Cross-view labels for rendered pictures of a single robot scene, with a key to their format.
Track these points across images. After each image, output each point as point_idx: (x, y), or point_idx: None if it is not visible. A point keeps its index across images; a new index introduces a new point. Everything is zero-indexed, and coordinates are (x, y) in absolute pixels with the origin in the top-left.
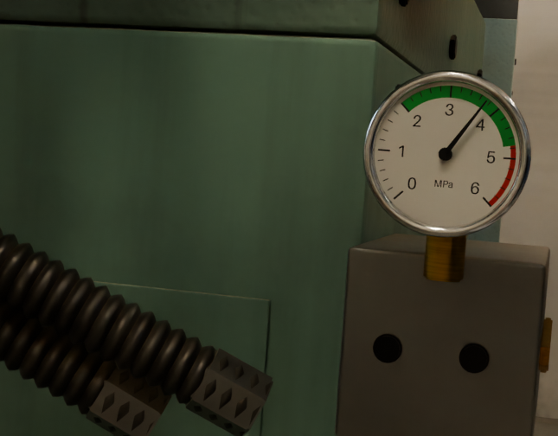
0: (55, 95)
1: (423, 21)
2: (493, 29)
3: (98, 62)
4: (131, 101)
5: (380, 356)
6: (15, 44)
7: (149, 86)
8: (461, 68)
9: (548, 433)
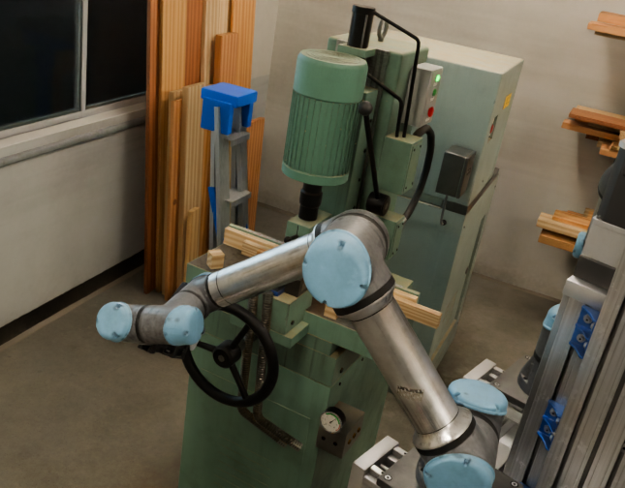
0: (278, 376)
1: (355, 355)
2: (456, 217)
3: (286, 374)
4: (291, 381)
5: (322, 439)
6: None
7: (294, 381)
8: None
9: (511, 296)
